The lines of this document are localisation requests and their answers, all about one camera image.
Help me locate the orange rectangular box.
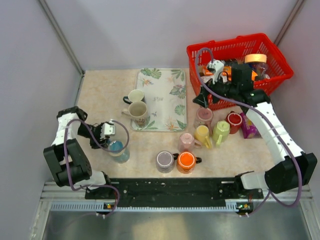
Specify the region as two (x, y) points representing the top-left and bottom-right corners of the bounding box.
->
(202, 67), (214, 76)

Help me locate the red plastic basket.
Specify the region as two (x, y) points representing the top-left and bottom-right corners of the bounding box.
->
(186, 33), (294, 96)

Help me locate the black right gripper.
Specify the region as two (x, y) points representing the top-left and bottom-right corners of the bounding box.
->
(193, 70), (239, 109)

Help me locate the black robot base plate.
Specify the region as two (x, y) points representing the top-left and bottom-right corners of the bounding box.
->
(84, 177), (265, 208)

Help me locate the purple snack packet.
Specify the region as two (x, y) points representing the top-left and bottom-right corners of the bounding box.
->
(240, 112), (261, 139)

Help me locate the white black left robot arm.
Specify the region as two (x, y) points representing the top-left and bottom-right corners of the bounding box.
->
(43, 106), (116, 199)

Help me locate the cream floral mug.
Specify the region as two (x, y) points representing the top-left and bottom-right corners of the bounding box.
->
(121, 101), (149, 128)

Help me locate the pale pink faceted mug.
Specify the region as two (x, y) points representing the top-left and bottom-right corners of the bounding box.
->
(178, 132), (202, 152)

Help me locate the masking tape roll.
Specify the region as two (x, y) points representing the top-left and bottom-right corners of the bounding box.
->
(244, 53), (267, 64)

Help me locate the lime green faceted mug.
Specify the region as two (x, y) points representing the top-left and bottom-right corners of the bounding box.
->
(212, 120), (230, 147)

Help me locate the orange snack box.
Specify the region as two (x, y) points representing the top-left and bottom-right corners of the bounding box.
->
(251, 70), (259, 81)

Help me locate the aluminium rail frame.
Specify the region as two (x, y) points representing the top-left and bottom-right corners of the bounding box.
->
(30, 178), (320, 240)

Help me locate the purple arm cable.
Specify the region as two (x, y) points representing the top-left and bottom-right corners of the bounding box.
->
(194, 47), (303, 217)
(63, 118), (130, 218)

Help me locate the floral white serving tray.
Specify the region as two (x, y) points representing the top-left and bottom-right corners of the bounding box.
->
(130, 67), (187, 132)

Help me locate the orange mug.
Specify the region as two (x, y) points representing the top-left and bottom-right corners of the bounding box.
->
(176, 151), (202, 174)

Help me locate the pink ghost pattern mug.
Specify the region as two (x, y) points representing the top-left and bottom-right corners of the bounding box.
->
(193, 107), (214, 131)

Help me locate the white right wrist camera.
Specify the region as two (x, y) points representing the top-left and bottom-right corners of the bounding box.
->
(206, 59), (225, 84)

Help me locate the dark green mug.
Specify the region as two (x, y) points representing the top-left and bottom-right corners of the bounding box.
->
(122, 89), (146, 105)

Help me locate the lilac purple mug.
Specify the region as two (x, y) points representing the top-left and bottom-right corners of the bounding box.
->
(155, 150), (179, 174)

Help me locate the clear plastic bottle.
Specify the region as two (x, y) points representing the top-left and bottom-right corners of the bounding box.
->
(252, 62), (270, 81)

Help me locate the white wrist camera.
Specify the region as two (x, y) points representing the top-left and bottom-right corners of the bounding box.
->
(100, 120), (116, 137)
(206, 59), (225, 84)

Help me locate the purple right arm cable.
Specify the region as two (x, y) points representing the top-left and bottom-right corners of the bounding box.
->
(194, 47), (303, 217)

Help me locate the light blue butterfly mug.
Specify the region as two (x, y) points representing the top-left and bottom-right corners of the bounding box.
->
(108, 140), (130, 164)

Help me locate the red mug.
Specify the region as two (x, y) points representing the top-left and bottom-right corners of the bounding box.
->
(225, 111), (243, 135)

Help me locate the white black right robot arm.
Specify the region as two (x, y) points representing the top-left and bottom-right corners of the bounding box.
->
(195, 60), (318, 198)

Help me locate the yellow mug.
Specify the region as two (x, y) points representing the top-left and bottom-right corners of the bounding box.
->
(194, 125), (213, 149)

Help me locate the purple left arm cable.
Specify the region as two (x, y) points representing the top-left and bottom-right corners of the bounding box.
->
(63, 118), (130, 218)

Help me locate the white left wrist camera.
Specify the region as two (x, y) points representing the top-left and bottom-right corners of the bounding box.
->
(100, 120), (116, 137)

